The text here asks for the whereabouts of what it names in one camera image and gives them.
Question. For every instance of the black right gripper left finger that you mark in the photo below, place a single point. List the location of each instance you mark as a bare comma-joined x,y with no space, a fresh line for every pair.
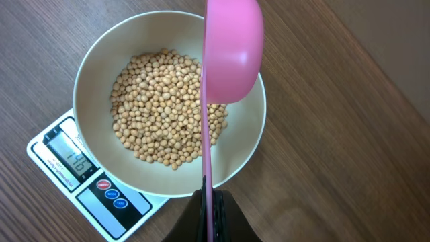
191,226

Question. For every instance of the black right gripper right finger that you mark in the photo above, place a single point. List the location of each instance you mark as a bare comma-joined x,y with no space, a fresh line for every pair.
230,224

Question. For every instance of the pink plastic measuring scoop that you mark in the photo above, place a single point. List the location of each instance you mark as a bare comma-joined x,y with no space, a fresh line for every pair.
231,58

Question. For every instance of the white digital kitchen scale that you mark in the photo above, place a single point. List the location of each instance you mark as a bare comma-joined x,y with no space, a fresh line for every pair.
114,209

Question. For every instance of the soybeans in white bowl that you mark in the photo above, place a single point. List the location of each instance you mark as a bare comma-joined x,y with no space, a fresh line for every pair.
156,108

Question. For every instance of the white round bowl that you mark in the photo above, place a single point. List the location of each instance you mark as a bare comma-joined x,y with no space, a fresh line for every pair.
148,33

